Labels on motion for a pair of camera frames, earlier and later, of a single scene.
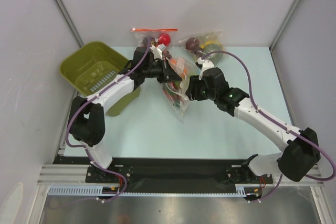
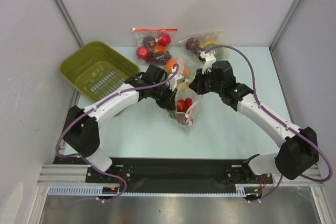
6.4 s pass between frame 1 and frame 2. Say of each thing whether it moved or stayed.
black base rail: stayed
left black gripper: moved
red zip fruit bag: stayed
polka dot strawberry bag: moved
